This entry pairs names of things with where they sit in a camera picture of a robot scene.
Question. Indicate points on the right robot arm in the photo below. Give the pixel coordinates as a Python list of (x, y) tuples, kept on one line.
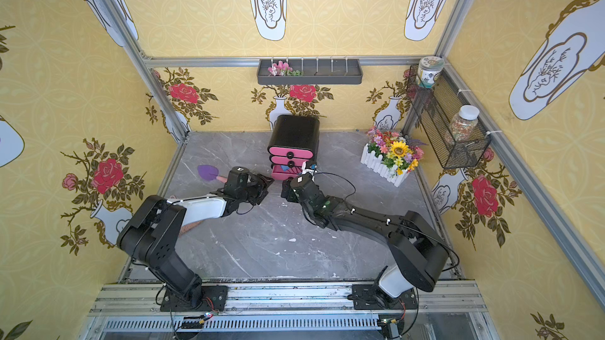
[(420, 254)]

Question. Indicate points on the jar with white lid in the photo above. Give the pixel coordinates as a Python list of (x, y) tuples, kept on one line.
[(462, 124)]

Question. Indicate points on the black wire basket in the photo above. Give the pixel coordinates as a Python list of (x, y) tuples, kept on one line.
[(433, 110)]

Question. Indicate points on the flower box white fence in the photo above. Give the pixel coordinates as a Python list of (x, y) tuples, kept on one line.
[(391, 155)]

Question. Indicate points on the jar with green label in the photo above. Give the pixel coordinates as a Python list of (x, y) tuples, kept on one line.
[(429, 70)]

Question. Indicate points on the black pink drawer cabinet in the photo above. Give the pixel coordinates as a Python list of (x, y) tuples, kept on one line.
[(294, 143)]

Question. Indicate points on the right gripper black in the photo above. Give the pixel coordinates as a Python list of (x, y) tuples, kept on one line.
[(293, 189)]

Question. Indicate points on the grey wall shelf tray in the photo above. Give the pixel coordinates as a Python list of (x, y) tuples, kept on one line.
[(315, 71)]

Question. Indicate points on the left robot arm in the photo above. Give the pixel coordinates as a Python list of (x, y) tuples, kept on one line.
[(150, 237)]

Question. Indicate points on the pink flowers in tray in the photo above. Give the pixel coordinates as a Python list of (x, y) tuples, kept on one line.
[(282, 69)]

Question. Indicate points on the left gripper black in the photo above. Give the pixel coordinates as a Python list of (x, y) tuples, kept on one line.
[(260, 188)]

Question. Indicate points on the purple pink toy shovel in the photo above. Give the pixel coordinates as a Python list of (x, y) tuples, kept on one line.
[(210, 173)]

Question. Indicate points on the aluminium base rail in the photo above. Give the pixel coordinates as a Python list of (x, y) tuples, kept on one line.
[(455, 309)]

